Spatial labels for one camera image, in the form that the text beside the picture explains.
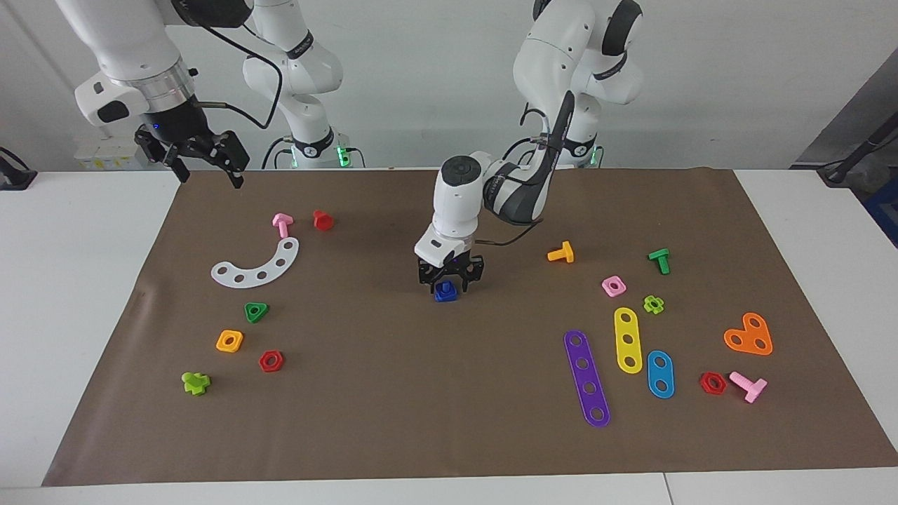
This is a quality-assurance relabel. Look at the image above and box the white power strip box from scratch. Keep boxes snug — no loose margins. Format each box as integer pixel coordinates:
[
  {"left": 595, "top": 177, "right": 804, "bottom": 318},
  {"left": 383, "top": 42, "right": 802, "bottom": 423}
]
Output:
[{"left": 74, "top": 137, "right": 152, "bottom": 171}]

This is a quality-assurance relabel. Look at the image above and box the white curved perforated plate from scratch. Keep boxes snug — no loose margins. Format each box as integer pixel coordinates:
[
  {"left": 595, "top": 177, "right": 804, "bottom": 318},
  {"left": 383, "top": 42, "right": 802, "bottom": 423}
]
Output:
[{"left": 210, "top": 236, "right": 300, "bottom": 289}]

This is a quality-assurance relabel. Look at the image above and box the brown table mat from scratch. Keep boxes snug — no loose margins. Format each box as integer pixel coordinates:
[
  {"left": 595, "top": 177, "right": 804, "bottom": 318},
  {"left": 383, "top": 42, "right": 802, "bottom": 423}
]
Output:
[{"left": 41, "top": 167, "right": 898, "bottom": 488}]

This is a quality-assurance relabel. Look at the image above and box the purple four-hole strip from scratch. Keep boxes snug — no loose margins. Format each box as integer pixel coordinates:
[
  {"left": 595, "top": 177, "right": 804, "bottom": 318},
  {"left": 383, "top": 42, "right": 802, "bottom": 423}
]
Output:
[{"left": 563, "top": 330, "right": 611, "bottom": 428}]

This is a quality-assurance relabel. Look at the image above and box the black clamp device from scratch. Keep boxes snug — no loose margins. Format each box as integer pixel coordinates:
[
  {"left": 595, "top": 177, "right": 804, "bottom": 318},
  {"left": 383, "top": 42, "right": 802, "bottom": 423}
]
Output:
[{"left": 0, "top": 146, "right": 37, "bottom": 191}]

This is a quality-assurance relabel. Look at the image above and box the yellow three-hole strip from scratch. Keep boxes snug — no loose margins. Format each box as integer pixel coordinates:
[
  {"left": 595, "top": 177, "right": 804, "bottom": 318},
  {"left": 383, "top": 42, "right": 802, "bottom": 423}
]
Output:
[{"left": 614, "top": 307, "right": 644, "bottom": 375}]

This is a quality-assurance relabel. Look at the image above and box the blue two-hole strip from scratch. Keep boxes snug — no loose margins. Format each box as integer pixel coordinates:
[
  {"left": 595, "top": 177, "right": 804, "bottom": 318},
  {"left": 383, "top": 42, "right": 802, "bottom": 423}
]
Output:
[{"left": 646, "top": 350, "right": 676, "bottom": 400}]

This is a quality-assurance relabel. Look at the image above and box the orange three-hole corner plate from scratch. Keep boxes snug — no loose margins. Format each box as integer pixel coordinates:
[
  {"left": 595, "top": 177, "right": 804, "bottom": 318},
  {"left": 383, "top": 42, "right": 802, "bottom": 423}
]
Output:
[{"left": 723, "top": 312, "right": 774, "bottom": 356}]

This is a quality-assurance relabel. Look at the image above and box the black stand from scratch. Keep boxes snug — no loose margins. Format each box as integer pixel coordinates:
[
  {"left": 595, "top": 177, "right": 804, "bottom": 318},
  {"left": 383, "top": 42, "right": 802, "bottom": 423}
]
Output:
[{"left": 817, "top": 116, "right": 898, "bottom": 187}]

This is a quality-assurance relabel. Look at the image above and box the blue crate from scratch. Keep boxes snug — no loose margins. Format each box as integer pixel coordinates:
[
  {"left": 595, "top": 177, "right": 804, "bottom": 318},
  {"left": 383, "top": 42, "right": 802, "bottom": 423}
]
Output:
[{"left": 864, "top": 179, "right": 898, "bottom": 248}]

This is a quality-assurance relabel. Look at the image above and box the black base cable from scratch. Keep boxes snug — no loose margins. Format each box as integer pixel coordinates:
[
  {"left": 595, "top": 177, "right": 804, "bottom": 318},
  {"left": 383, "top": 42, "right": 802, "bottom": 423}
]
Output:
[
  {"left": 500, "top": 135, "right": 558, "bottom": 167},
  {"left": 262, "top": 135, "right": 295, "bottom": 170}
]

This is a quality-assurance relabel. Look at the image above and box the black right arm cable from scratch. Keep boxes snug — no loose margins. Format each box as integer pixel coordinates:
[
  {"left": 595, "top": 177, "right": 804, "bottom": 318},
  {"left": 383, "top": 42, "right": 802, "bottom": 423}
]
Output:
[{"left": 193, "top": 21, "right": 285, "bottom": 130}]

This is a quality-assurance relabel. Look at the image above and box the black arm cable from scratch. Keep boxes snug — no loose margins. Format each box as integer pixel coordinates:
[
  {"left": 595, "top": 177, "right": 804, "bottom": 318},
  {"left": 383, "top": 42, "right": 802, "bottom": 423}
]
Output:
[
  {"left": 481, "top": 91, "right": 576, "bottom": 246},
  {"left": 193, "top": 21, "right": 285, "bottom": 130}
]

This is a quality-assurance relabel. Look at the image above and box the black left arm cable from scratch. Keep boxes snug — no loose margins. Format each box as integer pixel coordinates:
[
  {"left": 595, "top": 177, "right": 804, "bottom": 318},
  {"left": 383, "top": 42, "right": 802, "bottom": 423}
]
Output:
[{"left": 481, "top": 91, "right": 576, "bottom": 246}]

